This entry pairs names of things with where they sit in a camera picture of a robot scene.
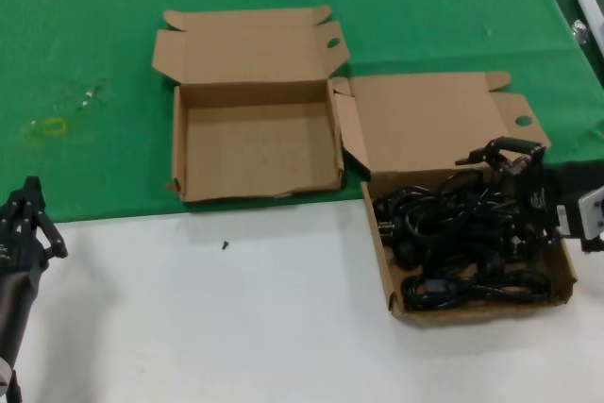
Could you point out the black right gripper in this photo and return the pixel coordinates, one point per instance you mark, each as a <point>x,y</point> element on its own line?
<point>535,200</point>

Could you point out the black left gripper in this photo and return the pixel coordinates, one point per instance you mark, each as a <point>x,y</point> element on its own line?
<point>21,256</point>

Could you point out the open brown cardboard box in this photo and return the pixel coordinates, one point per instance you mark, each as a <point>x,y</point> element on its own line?
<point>255,153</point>
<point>424,124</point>

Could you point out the yellow tape square mark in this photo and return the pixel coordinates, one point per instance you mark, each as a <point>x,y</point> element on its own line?
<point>47,128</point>

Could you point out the small shiny metal part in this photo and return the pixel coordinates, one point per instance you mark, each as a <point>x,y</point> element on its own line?
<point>580,30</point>

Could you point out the white bar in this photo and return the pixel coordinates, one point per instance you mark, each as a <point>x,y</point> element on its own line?
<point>592,9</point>

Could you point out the green table cloth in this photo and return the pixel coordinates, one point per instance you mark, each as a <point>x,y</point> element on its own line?
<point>94,21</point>

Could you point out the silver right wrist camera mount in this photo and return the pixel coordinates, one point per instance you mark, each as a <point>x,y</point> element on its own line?
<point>593,214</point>

